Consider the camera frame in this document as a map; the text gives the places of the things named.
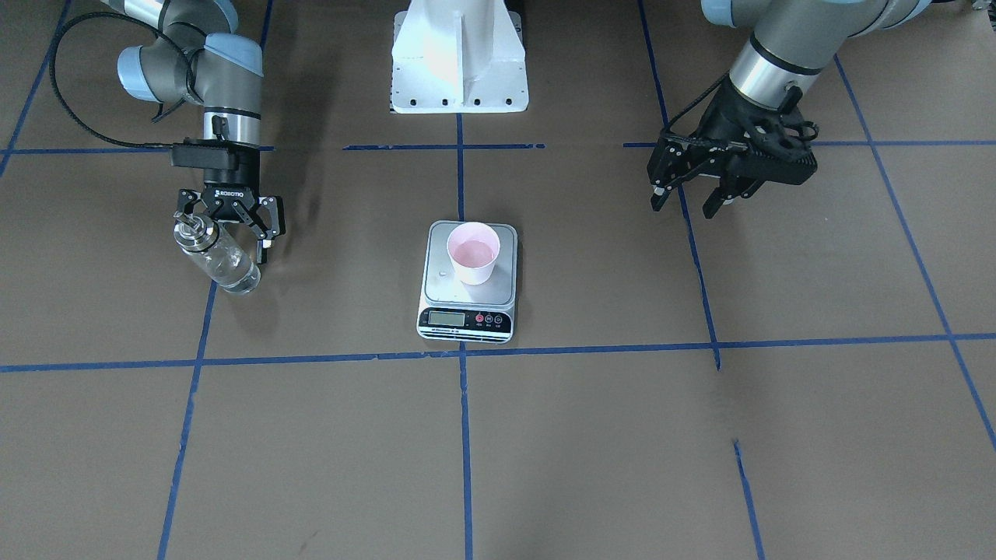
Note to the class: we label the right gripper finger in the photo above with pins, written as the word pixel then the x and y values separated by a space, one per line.
pixel 191 204
pixel 267 223

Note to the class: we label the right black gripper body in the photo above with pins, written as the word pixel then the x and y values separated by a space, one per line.
pixel 236 187

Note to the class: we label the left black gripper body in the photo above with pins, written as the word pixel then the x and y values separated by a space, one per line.
pixel 717 118

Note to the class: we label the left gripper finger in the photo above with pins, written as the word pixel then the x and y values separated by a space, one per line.
pixel 675 160
pixel 730 186

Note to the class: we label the clear glass sauce bottle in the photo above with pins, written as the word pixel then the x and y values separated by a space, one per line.
pixel 216 252

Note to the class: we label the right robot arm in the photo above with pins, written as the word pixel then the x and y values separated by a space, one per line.
pixel 198 57

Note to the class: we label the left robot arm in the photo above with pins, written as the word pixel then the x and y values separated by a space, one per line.
pixel 791 41

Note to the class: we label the digital kitchen scale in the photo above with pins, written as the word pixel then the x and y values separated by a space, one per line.
pixel 454 310

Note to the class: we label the pink cup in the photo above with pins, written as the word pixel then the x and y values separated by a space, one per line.
pixel 473 248

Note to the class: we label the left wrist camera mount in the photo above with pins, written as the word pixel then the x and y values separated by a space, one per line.
pixel 779 141

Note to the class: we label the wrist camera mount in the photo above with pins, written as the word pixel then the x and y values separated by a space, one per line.
pixel 779 141
pixel 205 154

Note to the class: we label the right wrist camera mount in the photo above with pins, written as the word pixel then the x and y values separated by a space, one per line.
pixel 205 154

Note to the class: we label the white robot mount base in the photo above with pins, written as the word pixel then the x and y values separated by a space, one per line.
pixel 459 57

